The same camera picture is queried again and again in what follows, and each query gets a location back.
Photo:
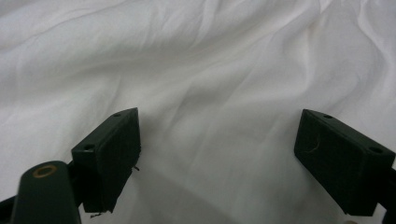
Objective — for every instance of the white garment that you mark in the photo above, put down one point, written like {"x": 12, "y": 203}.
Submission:
{"x": 199, "y": 62}

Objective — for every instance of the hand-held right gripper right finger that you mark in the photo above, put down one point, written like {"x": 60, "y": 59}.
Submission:
{"x": 339, "y": 161}

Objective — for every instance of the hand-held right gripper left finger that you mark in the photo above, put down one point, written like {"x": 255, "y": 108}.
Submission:
{"x": 109, "y": 161}

